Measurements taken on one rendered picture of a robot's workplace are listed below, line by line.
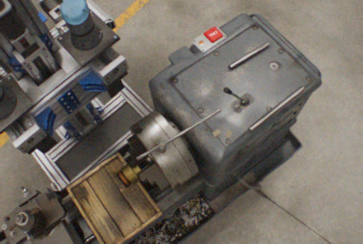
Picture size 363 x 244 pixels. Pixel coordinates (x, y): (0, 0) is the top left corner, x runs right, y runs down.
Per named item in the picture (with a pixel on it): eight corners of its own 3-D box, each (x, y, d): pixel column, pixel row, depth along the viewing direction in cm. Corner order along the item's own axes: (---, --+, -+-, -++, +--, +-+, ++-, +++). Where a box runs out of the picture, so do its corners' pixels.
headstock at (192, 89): (242, 52, 186) (252, 3, 150) (304, 115, 169) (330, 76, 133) (152, 113, 173) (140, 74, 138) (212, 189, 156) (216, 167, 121)
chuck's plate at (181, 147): (153, 119, 161) (154, 101, 131) (193, 174, 157) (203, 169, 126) (147, 123, 161) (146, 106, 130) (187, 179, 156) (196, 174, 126)
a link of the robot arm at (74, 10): (71, 39, 147) (61, 19, 134) (65, 17, 152) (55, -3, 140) (97, 29, 148) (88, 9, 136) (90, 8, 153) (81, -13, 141)
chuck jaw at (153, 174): (160, 158, 138) (178, 181, 134) (162, 162, 143) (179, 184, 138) (137, 174, 136) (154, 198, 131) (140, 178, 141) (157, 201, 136)
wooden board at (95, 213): (120, 153, 165) (118, 151, 162) (163, 214, 152) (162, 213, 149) (68, 189, 159) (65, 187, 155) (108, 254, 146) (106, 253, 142)
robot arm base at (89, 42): (66, 37, 159) (59, 25, 150) (91, 19, 163) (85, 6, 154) (83, 57, 154) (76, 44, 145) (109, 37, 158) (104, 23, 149)
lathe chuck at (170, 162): (147, 123, 161) (146, 106, 130) (187, 179, 156) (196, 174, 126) (130, 135, 159) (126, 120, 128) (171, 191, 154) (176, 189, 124)
